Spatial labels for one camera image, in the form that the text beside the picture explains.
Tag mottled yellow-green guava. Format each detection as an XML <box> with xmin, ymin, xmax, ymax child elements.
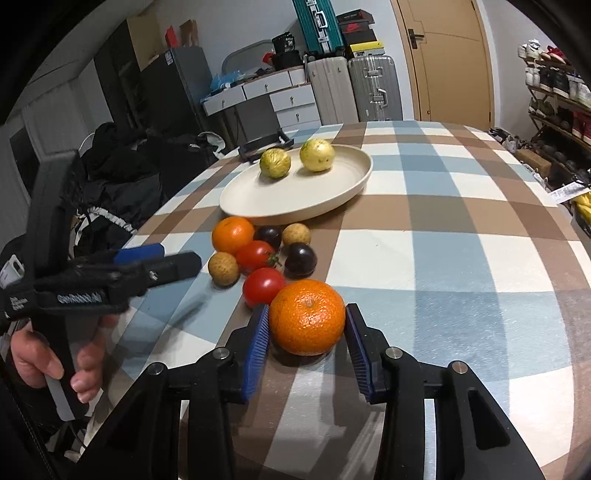
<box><xmin>259</xmin><ymin>148</ymin><xmax>292</xmax><ymax>179</ymax></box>

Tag dark tall cabinet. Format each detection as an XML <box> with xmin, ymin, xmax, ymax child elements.
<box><xmin>93</xmin><ymin>14</ymin><xmax>162</xmax><ymax>134</ymax></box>

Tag silver suitcase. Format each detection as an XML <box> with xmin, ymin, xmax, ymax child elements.
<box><xmin>348</xmin><ymin>55</ymin><xmax>404</xmax><ymax>122</ymax></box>

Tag black printed bag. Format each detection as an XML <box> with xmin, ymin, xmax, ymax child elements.
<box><xmin>271</xmin><ymin>31</ymin><xmax>296</xmax><ymax>54</ymax></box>

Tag pile of black clothes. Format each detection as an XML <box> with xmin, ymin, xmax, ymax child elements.
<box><xmin>69</xmin><ymin>121</ymin><xmax>227</xmax><ymax>259</ymax></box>

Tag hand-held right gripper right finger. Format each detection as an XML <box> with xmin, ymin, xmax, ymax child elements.
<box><xmin>344</xmin><ymin>303</ymin><xmax>548</xmax><ymax>480</ymax></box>

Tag black plastic frame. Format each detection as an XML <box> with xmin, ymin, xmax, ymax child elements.
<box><xmin>239</xmin><ymin>130</ymin><xmax>295</xmax><ymax>163</ymax></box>

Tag grey arched frame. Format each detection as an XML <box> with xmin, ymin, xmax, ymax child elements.
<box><xmin>222</xmin><ymin>39</ymin><xmax>276</xmax><ymax>75</ymax></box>

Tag white suitcase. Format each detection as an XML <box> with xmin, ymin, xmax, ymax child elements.
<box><xmin>306</xmin><ymin>56</ymin><xmax>358</xmax><ymax>125</ymax></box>

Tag dark purple plum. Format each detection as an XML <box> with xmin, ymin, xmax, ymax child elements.
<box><xmin>253</xmin><ymin>225</ymin><xmax>283</xmax><ymax>252</ymax></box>
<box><xmin>284</xmin><ymin>243</ymin><xmax>318</xmax><ymax>279</ymax></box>

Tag white desk with drawers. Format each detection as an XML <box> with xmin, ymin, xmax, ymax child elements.
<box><xmin>202</xmin><ymin>67</ymin><xmax>321</xmax><ymax>153</ymax></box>

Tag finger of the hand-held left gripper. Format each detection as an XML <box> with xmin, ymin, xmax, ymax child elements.
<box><xmin>111</xmin><ymin>251</ymin><xmax>202</xmax><ymax>296</ymax></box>
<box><xmin>74</xmin><ymin>243</ymin><xmax>165</xmax><ymax>276</ymax></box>

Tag white paper slip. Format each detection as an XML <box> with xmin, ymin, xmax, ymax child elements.
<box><xmin>549</xmin><ymin>182</ymin><xmax>587</xmax><ymax>204</ymax></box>

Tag small orange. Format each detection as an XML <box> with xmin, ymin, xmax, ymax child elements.
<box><xmin>211</xmin><ymin>216</ymin><xmax>256</xmax><ymax>257</ymax></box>

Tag scattered loose shoes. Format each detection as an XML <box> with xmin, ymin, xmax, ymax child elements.
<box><xmin>487</xmin><ymin>126</ymin><xmax>522</xmax><ymax>153</ymax></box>

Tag person's left hand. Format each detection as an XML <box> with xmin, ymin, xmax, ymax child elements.
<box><xmin>9</xmin><ymin>315</ymin><xmax>120</xmax><ymax>403</ymax></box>

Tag cream round plate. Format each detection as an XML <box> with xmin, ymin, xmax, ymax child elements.
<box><xmin>219</xmin><ymin>144</ymin><xmax>374</xmax><ymax>226</ymax></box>

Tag wooden shoe rack with shoes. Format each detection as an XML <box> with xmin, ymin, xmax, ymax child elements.
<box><xmin>517</xmin><ymin>39</ymin><xmax>591</xmax><ymax>185</ymax></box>

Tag yellow black shoebox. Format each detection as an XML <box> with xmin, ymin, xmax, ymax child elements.
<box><xmin>346</xmin><ymin>41</ymin><xmax>385</xmax><ymax>58</ymax></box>

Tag dark grey refrigerator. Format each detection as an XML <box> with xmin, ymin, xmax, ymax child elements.
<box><xmin>141</xmin><ymin>46</ymin><xmax>218</xmax><ymax>137</ymax></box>

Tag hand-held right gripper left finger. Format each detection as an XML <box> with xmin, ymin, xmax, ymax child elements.
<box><xmin>81</xmin><ymin>304</ymin><xmax>278</xmax><ymax>480</ymax></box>

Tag smooth yellow-green guava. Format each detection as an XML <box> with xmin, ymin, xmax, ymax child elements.
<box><xmin>300</xmin><ymin>138</ymin><xmax>336</xmax><ymax>173</ymax></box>

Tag person's left forearm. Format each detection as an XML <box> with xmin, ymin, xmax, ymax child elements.
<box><xmin>0</xmin><ymin>364</ymin><xmax>58</xmax><ymax>480</ymax></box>

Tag cardboard box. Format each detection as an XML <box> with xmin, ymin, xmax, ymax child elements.
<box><xmin>515</xmin><ymin>148</ymin><xmax>552</xmax><ymax>176</ymax></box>

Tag blue plastic bag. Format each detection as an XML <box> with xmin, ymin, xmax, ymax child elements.
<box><xmin>210</xmin><ymin>70</ymin><xmax>244</xmax><ymax>93</ymax></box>

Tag teal suitcase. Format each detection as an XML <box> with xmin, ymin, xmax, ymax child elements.
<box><xmin>292</xmin><ymin>0</ymin><xmax>347</xmax><ymax>55</ymax></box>

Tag wooden door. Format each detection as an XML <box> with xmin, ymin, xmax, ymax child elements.
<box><xmin>390</xmin><ymin>0</ymin><xmax>495</xmax><ymax>130</ymax></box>

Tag large orange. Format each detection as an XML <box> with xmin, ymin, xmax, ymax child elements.
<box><xmin>269</xmin><ymin>279</ymin><xmax>347</xmax><ymax>356</ymax></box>

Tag brown cardboard piece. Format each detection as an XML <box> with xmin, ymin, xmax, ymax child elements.
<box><xmin>179</xmin><ymin>19</ymin><xmax>200</xmax><ymax>47</ymax></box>

